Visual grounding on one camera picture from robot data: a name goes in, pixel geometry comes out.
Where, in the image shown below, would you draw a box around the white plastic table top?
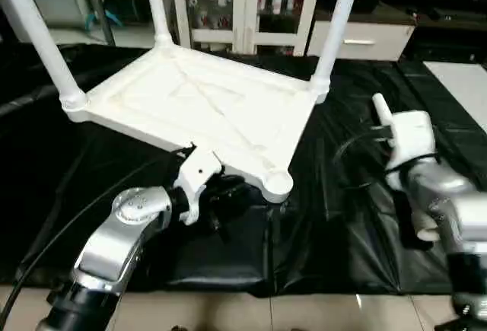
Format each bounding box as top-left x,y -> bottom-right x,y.
62,37 -> 330,205

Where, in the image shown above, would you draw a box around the black work mat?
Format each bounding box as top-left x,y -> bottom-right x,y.
0,43 -> 487,296

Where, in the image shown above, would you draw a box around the white glass door cabinet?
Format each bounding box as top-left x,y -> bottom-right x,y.
169,0 -> 326,56

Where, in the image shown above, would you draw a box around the grey pole stand blue brackets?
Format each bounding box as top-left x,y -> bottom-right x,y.
81,0 -> 123,46

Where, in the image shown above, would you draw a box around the white drawer cabinet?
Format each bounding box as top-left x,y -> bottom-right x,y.
307,11 -> 415,62

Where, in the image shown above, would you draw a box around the black storage unit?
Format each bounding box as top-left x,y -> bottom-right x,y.
94,0 -> 153,24

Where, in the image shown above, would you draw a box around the white flat board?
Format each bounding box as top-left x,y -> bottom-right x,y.
424,60 -> 487,134

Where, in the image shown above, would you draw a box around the black low desk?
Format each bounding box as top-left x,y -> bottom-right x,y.
380,0 -> 487,64

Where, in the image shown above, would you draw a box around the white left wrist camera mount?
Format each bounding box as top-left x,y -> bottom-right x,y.
177,147 -> 226,226

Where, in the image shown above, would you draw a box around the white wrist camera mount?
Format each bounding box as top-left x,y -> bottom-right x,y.
177,147 -> 226,226
387,110 -> 437,191

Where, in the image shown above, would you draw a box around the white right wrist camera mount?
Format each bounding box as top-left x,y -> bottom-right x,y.
387,110 -> 437,191

